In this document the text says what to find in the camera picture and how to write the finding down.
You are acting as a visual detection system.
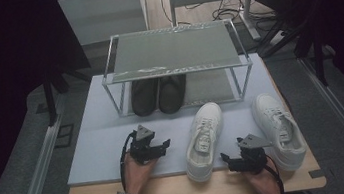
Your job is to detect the white lace-up sneaker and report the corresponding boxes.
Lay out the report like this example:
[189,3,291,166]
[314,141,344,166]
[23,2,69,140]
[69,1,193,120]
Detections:
[177,100,232,185]
[248,87,311,176]

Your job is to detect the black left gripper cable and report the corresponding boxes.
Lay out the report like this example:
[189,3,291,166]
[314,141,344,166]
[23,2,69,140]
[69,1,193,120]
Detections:
[114,130,145,193]

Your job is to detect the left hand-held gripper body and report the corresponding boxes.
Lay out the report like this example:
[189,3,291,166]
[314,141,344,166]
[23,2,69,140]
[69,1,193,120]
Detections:
[126,122,161,166]

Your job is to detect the black slipper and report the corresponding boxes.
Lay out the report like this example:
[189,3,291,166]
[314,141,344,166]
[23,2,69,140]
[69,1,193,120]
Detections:
[128,77,164,119]
[154,73,192,117]

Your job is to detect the black stand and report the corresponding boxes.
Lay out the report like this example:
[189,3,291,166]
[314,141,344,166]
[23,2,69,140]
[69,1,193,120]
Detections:
[253,11,332,95]
[39,61,98,128]

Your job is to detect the person's right hand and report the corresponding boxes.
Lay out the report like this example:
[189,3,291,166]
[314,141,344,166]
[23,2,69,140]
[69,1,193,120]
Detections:
[241,158,283,194]

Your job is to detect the two-tier metal shoe rack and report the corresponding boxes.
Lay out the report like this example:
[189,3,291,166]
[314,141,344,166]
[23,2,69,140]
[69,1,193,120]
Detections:
[94,15,259,121]

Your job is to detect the grey-white panel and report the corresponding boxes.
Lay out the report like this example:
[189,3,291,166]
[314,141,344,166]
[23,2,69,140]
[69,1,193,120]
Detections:
[57,0,150,49]

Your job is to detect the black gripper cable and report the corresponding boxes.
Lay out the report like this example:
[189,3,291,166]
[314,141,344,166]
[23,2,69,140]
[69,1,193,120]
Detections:
[262,151,286,194]
[114,130,145,193]

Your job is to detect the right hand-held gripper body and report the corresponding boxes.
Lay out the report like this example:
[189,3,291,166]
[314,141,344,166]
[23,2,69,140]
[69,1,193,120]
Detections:
[235,129,277,176]

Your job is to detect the tangle of black cables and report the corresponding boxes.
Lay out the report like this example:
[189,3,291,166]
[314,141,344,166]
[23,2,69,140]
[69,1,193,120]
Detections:
[209,0,279,30]

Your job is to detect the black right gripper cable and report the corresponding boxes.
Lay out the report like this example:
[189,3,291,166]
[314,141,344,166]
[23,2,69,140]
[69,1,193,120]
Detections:
[262,151,286,194]

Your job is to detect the pale grey-blue mat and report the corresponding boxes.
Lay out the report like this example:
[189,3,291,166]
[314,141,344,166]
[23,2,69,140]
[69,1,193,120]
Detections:
[53,48,303,189]

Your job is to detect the person's left hand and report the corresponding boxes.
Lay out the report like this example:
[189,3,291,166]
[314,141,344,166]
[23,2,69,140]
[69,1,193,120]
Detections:
[120,149,162,194]

